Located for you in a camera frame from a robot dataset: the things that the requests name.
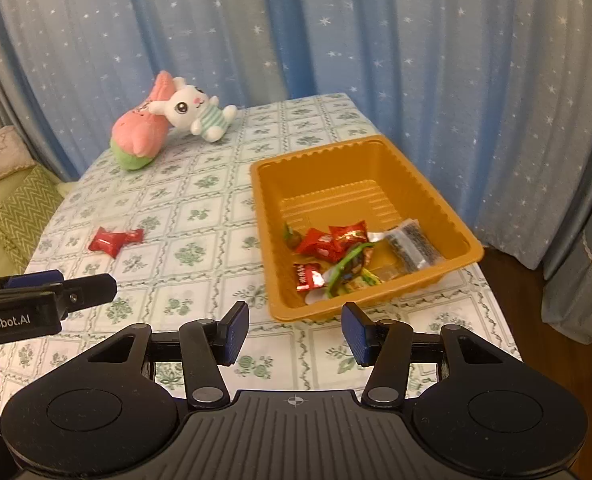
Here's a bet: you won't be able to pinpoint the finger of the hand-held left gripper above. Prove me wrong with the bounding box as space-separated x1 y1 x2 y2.
53 274 118 320
0 270 65 294

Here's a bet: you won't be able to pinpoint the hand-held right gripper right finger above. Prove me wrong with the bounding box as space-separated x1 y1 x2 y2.
342 301 522 410

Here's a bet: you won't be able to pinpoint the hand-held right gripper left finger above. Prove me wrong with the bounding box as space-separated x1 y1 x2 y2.
88 301 251 411

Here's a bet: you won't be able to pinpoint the large plain red snack packet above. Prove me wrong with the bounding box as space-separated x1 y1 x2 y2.
88 226 145 260

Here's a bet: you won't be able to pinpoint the yellow green candy wrapper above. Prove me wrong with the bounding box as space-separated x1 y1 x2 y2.
326 242 381 297

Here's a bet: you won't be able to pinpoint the red snack packet white print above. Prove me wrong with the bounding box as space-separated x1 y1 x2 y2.
292 262 327 292

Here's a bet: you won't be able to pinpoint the shiny red foil candy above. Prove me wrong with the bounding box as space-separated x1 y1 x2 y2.
328 220 369 253

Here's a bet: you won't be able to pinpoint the red candy packet gold print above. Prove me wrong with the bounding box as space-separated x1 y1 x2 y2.
296 227 339 261

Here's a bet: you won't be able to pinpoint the clear packet of seeds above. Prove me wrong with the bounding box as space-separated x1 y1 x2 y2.
368 218 447 273

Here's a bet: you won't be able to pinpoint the orange plastic tray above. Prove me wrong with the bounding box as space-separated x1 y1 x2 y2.
250 135 485 323

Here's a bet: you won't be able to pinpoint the green zigzag cushion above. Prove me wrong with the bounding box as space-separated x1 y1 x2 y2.
0 165 66 273

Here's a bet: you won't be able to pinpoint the green floral tablecloth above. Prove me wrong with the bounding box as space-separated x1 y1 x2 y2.
0 92 522 411

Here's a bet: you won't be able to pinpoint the pink and green plush toy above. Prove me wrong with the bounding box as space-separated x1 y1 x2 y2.
110 71 177 172

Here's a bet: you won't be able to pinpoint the white rabbit plush toy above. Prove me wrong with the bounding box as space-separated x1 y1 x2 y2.
148 76 238 142

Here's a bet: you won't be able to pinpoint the grey blue lace-trimmed curtain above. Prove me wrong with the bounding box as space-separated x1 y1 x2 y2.
541 210 592 346

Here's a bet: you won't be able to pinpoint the blue star curtain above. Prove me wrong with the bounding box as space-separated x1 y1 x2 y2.
0 0 592 281

